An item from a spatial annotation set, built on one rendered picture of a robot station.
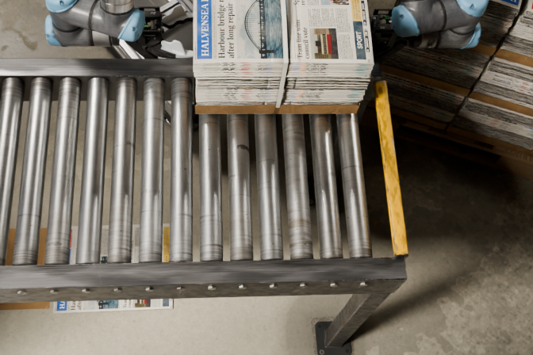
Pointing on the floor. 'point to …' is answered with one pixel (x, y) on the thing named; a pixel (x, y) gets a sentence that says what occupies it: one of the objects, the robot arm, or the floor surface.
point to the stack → (473, 66)
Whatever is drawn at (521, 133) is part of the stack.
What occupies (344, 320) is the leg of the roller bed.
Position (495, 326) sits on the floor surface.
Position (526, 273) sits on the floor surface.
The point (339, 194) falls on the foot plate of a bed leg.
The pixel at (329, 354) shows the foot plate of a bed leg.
